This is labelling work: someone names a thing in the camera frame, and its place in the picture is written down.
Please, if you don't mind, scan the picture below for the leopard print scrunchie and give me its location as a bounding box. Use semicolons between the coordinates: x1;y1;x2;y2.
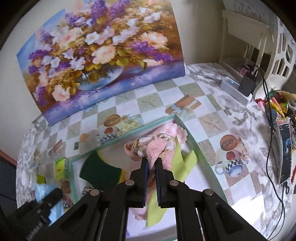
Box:
82;186;92;196

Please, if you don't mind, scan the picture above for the white wooden shelf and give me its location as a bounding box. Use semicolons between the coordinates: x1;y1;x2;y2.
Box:
219;1;295;89

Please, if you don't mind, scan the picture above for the lime green cloth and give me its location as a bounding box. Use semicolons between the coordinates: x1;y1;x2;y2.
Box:
146;138;198;227

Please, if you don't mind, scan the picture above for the basket of colourful clutter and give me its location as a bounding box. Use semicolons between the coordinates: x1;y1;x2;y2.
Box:
255;90;295;132

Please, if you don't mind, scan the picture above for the black power adapter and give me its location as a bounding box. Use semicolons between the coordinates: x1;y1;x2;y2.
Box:
238;72;257;97

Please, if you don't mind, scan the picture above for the smartphone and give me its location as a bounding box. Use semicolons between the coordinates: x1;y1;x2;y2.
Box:
278;123;292;184

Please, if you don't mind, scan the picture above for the green yellow scrub sponge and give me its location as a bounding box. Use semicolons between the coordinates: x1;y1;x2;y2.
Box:
79;151;126;191

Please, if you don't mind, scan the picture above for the pink floral fabric bundle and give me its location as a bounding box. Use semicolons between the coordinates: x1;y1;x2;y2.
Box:
125;133;176;171

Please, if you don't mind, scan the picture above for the floral painting canvas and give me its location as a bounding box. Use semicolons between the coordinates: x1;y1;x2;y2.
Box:
16;1;185;125

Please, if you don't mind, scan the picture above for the white pill bottle green label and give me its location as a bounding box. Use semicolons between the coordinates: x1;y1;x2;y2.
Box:
21;170;37;191

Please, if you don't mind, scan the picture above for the patterned tablecloth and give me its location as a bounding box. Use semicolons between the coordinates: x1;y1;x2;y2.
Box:
16;63;295;240

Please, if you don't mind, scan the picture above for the white tray teal rim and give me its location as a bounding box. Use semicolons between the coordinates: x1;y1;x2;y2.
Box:
69;115;226;240

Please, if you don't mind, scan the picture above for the pink fluffy towel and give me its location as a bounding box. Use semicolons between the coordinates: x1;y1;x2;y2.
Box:
131;122;188;221

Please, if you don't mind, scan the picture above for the white power strip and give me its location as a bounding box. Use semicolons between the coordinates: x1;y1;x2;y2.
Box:
220;76;252;106

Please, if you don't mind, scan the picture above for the blue face mask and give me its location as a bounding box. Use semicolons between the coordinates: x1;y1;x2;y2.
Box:
35;184;64;225

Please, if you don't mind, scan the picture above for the black cable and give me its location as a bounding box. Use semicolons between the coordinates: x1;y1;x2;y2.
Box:
249;64;290;240

